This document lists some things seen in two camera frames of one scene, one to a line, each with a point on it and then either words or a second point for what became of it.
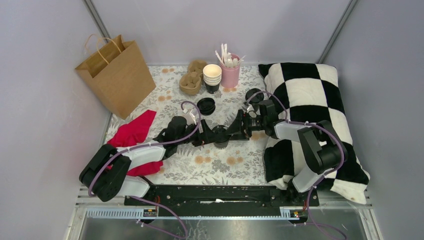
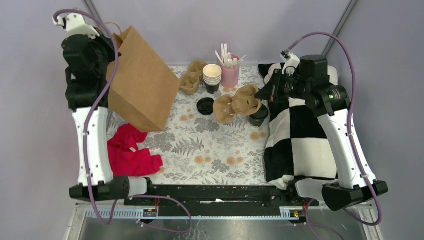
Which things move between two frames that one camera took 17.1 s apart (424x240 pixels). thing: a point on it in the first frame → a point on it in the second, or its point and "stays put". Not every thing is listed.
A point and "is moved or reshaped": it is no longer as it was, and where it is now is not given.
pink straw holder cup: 230,76 stays put
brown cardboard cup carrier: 190,83 stays put
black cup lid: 206,106 stays put
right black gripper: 240,130 → 270,91
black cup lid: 258,98 is moved or reshaped
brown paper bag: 116,73 is moved or reshaped
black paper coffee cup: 256,99 is moved or reshaped
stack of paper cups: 212,77 stays put
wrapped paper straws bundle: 226,59 stays put
